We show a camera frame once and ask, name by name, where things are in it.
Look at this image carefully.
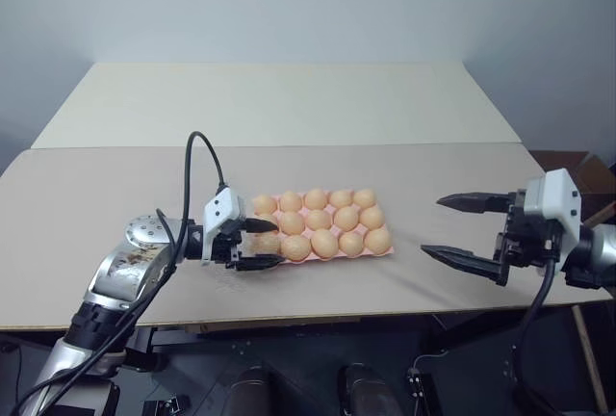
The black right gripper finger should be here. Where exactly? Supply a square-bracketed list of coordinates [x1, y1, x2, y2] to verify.
[419, 243, 508, 287]
[435, 190, 515, 216]

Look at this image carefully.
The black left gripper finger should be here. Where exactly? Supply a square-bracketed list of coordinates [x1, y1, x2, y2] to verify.
[235, 253, 287, 273]
[242, 217, 280, 234]

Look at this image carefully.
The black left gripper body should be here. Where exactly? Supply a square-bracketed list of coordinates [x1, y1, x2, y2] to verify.
[210, 218, 252, 272]

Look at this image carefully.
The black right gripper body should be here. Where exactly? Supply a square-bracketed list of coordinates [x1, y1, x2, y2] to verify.
[492, 188, 563, 288]

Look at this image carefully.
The pink egg tray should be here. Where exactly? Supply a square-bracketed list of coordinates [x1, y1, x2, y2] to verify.
[249, 189, 398, 264]

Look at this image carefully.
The brown cardboard box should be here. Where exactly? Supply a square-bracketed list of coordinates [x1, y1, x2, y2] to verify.
[527, 149, 616, 227]

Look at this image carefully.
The dark rounded shape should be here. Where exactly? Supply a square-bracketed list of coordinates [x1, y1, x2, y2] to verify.
[336, 362, 392, 416]
[225, 365, 271, 416]

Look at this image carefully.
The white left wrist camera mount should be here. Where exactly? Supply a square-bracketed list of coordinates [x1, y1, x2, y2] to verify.
[200, 187, 248, 268]

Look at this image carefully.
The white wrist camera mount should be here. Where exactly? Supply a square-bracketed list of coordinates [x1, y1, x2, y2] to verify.
[200, 187, 248, 268]
[523, 168, 585, 264]

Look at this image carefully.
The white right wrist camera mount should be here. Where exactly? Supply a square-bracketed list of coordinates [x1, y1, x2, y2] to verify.
[523, 168, 585, 264]

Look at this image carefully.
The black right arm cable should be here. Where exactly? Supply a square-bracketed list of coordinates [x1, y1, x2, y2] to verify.
[513, 252, 560, 416]

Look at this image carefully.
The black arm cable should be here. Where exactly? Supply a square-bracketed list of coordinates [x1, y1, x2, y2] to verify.
[513, 252, 560, 416]
[9, 130, 235, 416]

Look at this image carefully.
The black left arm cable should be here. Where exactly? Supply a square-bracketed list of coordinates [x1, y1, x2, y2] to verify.
[9, 130, 235, 416]

